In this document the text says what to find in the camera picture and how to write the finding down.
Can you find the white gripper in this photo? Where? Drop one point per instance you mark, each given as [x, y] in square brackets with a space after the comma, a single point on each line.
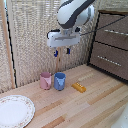
[63, 39]

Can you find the brown drawer front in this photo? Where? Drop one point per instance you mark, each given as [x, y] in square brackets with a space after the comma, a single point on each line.
[113, 68]
[111, 41]

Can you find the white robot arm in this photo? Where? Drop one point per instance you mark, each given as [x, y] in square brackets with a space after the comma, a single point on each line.
[71, 11]

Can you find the brown drawer cabinet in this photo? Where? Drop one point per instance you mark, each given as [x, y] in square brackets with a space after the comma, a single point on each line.
[96, 36]

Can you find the blue cup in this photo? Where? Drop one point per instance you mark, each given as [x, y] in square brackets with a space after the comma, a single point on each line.
[59, 82]

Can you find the woven bamboo screen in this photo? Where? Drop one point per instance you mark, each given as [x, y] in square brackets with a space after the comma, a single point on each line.
[31, 40]

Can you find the pink cup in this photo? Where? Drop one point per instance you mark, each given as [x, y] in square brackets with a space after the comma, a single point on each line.
[45, 81]

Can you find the yellow block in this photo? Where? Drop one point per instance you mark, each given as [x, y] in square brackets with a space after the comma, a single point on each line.
[79, 87]

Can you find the white patterned plate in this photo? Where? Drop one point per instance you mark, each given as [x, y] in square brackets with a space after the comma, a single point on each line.
[15, 111]

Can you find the grey object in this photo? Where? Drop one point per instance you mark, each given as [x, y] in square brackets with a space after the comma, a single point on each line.
[121, 119]

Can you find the wooden post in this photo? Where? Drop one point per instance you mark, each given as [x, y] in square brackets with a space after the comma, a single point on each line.
[6, 43]

